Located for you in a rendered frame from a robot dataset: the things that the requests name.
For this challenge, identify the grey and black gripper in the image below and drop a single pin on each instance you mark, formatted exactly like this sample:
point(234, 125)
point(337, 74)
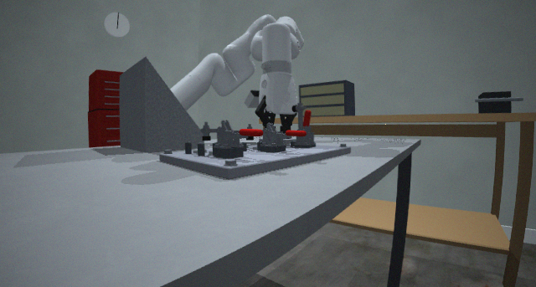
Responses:
point(277, 96)

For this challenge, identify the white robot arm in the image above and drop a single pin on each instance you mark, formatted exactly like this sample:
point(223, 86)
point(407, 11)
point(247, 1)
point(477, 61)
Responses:
point(276, 45)

